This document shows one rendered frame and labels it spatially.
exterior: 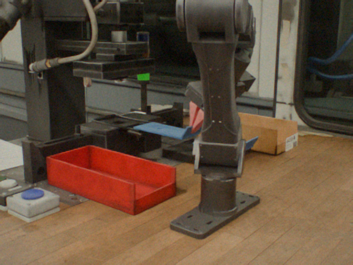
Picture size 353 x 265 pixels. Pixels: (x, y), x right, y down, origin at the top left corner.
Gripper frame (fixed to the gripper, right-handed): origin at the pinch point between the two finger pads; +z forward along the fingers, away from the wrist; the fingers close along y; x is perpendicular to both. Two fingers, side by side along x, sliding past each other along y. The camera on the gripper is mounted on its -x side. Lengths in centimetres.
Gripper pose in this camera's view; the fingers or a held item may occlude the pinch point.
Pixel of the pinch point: (193, 128)
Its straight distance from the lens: 99.3
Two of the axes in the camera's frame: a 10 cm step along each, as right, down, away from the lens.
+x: -5.9, 1.7, -7.9
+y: -6.8, -6.4, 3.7
